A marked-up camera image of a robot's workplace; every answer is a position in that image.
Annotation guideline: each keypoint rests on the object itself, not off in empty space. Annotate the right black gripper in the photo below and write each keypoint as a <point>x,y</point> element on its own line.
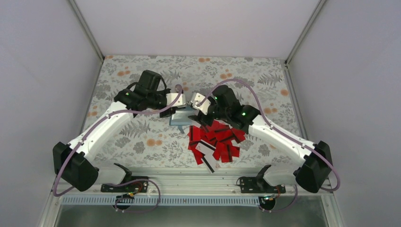
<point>202,118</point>

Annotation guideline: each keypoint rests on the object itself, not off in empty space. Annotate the teal card holder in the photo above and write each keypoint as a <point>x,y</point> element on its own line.
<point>181,118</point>

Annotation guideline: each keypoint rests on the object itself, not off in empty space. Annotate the white card with black stripe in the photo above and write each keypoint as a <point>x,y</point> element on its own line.
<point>211,163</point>

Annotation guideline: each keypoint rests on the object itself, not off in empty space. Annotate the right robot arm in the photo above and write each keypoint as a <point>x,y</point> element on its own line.
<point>312,160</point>

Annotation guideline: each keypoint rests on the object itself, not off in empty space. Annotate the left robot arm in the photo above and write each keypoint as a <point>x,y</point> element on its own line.
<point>73,161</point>

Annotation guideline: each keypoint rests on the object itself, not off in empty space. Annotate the pile of red cards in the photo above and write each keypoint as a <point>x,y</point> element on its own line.
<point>218,135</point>

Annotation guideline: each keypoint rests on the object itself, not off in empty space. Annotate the white card under stripe card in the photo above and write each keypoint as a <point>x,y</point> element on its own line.
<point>205,148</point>

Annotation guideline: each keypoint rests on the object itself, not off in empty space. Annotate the floral patterned table mat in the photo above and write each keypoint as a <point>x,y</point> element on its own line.
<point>149,141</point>

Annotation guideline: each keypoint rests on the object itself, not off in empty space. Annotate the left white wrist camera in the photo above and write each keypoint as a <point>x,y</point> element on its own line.
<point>176,100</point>

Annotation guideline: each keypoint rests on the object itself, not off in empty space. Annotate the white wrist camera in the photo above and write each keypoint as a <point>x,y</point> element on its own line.
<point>200,102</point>
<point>176,100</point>

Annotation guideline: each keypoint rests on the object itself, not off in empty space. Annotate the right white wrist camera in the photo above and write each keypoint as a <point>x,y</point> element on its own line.
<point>200,102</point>

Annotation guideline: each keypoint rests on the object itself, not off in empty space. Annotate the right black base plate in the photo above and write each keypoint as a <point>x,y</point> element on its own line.
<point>253,185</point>

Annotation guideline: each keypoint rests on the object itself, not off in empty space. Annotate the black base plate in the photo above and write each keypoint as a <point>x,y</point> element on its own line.
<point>134,184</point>
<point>253,185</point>

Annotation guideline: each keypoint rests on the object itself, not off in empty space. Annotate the aluminium rail frame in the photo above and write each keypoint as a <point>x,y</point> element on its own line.
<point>190,181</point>

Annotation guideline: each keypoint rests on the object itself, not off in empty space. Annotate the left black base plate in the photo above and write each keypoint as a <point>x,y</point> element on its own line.
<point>134,184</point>

